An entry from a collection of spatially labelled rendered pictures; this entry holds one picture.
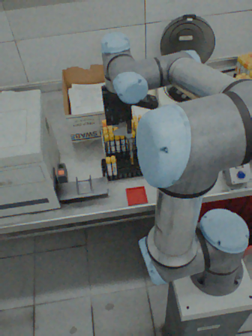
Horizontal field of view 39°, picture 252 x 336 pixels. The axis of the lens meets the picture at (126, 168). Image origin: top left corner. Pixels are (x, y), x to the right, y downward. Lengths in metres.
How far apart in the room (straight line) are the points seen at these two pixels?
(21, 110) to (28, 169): 0.19
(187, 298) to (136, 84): 0.58
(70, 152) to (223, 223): 0.71
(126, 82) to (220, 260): 0.47
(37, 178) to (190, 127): 0.69
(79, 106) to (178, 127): 1.01
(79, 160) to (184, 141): 0.90
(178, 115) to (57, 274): 1.70
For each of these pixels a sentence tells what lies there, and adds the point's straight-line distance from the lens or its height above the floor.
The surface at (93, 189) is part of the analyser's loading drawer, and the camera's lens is 1.22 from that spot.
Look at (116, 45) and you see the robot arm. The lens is 0.93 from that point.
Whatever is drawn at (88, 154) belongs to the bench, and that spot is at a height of 0.88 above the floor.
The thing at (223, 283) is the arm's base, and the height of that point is 0.97.
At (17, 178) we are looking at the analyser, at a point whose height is 1.07.
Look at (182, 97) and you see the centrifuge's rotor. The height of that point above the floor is 0.98.
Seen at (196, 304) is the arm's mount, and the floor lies 0.92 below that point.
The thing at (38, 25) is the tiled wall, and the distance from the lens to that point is 1.52.
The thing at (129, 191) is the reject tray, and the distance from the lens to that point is 1.25.
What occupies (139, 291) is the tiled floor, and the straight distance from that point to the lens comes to 2.02.
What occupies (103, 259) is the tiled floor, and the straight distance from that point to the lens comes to 2.10.
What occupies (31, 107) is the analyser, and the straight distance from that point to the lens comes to 1.15.
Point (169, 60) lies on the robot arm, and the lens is 0.90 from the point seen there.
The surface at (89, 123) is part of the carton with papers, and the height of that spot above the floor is 0.97.
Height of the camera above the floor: 1.91
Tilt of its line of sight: 52 degrees down
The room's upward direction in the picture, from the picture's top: 5 degrees counter-clockwise
